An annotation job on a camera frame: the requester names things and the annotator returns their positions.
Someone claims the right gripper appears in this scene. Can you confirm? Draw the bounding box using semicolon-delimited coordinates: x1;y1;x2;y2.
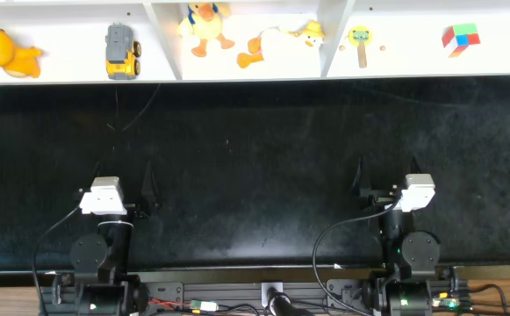
351;155;422;211

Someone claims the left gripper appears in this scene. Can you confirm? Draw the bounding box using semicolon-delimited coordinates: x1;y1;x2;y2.
91;160;162;220

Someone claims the grey and yellow toy truck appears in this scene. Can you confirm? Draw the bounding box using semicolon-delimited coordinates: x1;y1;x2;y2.
104;23;143;82

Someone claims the yellow rattle drum toy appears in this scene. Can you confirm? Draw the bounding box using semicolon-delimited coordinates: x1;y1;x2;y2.
338;25;388;69

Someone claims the many-coloured puzzle cube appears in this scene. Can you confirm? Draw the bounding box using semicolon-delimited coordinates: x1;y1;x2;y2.
441;22;482;59

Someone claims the yellow rubber duck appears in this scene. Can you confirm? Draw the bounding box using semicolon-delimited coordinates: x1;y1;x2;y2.
0;27;44;80

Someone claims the white shelf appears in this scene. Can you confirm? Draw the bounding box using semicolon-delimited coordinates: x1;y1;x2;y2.
0;0;510;86

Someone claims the white plush duck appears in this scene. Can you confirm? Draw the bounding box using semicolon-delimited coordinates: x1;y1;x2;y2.
235;19;326;69

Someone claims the yellow plush duck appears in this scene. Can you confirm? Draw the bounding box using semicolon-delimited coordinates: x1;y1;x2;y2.
177;2;236;59

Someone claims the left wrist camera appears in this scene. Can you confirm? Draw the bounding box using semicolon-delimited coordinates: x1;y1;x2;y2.
79;176;128;216

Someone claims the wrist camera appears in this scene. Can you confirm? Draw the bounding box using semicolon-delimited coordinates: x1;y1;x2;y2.
79;176;128;216
395;173;437;213

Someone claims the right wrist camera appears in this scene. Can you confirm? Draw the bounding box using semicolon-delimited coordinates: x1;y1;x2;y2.
395;173;437;213

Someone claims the black cable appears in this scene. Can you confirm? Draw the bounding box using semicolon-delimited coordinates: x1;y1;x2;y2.
31;205;83;316
312;195;403;316

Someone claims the mounting rail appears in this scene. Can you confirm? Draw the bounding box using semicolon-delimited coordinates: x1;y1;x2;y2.
37;265;510;316

